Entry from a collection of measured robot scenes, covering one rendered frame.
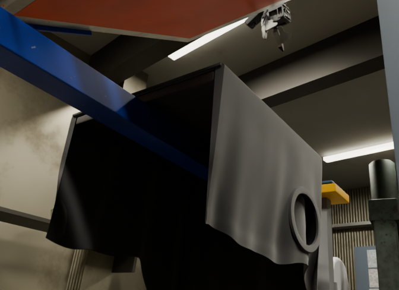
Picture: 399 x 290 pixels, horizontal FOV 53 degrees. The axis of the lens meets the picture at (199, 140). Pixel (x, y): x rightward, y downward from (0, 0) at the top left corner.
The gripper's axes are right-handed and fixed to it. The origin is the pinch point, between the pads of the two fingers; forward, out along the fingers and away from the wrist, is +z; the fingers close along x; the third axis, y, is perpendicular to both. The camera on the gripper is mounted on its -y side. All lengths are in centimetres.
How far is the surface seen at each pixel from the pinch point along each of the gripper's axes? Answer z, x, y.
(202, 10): -0.9, -38.5, -4.6
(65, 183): 51, -76, -20
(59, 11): 9, -78, -20
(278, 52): -105, 241, -101
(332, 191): 56, -9, 17
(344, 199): 59, 0, 18
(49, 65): 35, -96, 3
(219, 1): -0.5, -39.7, 2.6
